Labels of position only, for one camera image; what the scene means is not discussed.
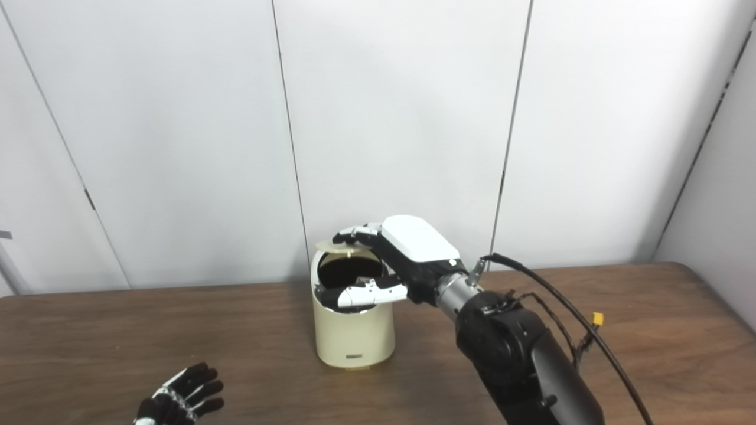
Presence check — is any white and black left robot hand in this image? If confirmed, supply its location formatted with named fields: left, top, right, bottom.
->
left=133, top=362, right=225, bottom=425

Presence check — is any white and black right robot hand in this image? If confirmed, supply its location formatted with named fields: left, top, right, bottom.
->
left=322, top=215, right=470, bottom=310

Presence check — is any cream round bin lid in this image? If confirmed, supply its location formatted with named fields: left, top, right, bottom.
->
left=315, top=239, right=384, bottom=256

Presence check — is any cream-colored round bin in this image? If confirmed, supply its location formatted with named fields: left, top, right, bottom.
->
left=311, top=248, right=395, bottom=370

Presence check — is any thick black right wrist cable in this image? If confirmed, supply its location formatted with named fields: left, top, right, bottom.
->
left=472, top=253, right=653, bottom=425

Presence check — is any thin black wire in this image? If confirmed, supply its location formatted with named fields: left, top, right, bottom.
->
left=514, top=292, right=598, bottom=370

